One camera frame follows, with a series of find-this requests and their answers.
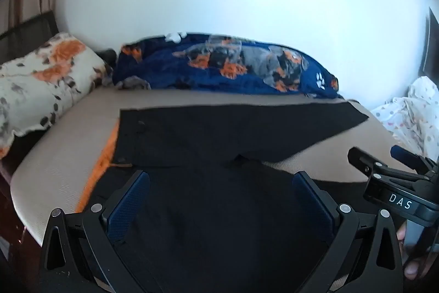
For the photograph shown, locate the black pants with orange lining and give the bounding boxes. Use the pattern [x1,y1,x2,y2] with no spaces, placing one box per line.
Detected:
[89,103,367,292]

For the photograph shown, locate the right hand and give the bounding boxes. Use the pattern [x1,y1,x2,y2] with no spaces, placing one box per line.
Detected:
[396,222,439,280]

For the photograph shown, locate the white polka dot sheet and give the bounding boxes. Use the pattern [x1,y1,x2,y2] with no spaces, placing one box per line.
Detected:
[371,76,439,161]

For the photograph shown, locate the white orange floral pillow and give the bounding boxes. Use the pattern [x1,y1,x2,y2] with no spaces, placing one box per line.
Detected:
[1,33,110,158]

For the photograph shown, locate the black object behind pillow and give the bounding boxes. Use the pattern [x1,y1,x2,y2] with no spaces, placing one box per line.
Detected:
[97,48,117,68]

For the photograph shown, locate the blue dog print blanket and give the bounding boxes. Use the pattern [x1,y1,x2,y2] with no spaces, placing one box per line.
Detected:
[112,33,339,99]

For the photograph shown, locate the dark wooden headboard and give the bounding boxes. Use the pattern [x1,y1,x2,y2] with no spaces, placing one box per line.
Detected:
[0,11,59,65]

